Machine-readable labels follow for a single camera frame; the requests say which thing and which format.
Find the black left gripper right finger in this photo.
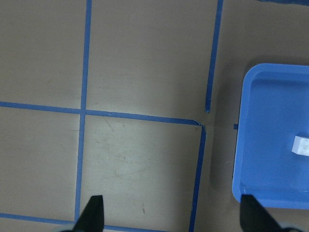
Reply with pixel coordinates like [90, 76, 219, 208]
[240, 194, 282, 232]

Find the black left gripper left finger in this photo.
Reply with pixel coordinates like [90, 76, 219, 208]
[72, 195, 104, 232]

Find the white block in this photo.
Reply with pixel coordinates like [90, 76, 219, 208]
[292, 136, 309, 156]

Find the blue plastic tray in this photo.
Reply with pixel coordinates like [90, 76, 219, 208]
[232, 63, 309, 209]

